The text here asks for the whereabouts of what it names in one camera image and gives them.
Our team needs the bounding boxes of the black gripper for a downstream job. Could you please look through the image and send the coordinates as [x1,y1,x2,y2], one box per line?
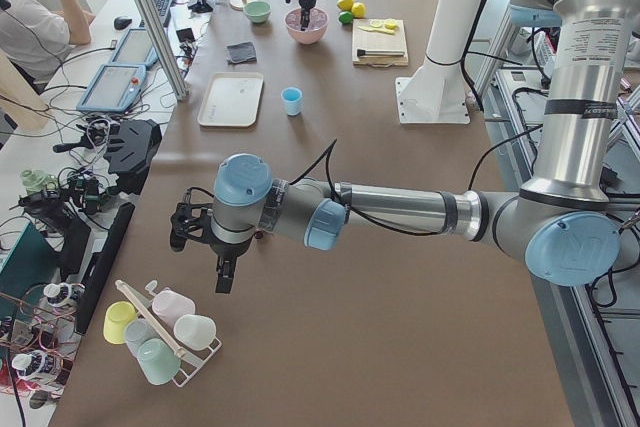
[210,240,249,294]
[299,0,316,30]

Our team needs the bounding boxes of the pink bowl of ice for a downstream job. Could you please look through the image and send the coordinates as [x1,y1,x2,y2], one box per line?
[284,8,329,45]

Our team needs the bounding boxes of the pink plastic cup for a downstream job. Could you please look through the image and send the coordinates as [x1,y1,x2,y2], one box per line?
[151,289,196,328]

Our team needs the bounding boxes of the white plastic cup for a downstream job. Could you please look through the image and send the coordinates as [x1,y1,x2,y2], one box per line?
[173,314,217,351]

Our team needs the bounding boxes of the blue plastic cup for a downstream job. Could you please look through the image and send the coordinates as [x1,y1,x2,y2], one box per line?
[281,87,303,117]

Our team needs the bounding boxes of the grey plastic cup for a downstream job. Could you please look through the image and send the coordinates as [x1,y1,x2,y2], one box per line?
[124,318,153,357]

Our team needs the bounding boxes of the yellow plastic cup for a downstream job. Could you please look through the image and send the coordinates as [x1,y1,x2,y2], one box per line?
[103,301,137,345]

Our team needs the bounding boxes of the green plastic cup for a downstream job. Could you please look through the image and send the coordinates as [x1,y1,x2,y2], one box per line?
[136,338,181,385]

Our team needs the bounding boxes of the green lime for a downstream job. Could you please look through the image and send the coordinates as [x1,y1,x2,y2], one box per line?
[338,11,353,25]

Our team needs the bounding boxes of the whole yellow lemon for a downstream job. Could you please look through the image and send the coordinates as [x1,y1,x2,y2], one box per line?
[336,0,354,11]
[350,2,366,19]

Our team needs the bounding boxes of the green bowl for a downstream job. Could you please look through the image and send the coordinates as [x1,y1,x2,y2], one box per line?
[243,0,271,24]

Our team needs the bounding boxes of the yellow plastic knife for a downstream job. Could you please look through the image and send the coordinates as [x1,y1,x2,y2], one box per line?
[357,25,396,35]

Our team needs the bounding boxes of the bamboo cutting board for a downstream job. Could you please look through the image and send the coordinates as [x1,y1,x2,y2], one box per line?
[352,19,409,67]

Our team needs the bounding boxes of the steel muddler black cap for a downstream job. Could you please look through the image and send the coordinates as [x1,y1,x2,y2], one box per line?
[356,49,405,57]

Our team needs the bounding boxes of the grey folded cloth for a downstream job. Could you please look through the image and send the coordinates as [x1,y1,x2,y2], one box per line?
[225,41,257,65]

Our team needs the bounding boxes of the cream rabbit tray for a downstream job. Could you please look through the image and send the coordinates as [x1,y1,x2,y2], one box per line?
[197,72,264,128]

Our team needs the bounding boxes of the black flat case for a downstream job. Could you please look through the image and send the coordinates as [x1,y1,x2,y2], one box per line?
[74,202,135,336]

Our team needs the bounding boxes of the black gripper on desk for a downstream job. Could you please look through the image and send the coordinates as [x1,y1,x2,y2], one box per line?
[52,120,162,195]

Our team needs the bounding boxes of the bottle in copper rack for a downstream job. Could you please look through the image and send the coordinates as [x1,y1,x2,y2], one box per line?
[43,282,84,310]

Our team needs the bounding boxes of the teach pendant far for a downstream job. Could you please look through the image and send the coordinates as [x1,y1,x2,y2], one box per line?
[110,28,158,68]

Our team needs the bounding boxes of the teach pendant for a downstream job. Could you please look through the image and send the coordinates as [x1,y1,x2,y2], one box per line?
[76,63,147,114]
[110,28,158,68]

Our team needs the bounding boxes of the black computer mouse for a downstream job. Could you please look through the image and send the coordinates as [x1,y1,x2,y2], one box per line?
[113,16,132,31]

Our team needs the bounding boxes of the teach pendant near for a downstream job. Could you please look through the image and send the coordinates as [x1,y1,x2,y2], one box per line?
[76,63,147,114]

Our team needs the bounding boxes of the seated person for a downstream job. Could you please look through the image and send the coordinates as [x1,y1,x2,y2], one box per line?
[1,0,95,81]

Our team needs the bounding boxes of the wooden rack handle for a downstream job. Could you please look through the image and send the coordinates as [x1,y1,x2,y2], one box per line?
[115,279,186,359]

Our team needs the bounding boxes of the white wire cup rack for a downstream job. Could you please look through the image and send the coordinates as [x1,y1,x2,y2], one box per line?
[136,281,222,387]

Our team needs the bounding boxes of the aluminium frame post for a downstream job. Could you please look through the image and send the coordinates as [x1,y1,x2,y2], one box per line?
[134,0,188,101]

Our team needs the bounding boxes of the copper wire bottle rack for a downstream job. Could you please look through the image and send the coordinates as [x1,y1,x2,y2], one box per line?
[1,282,80,393]

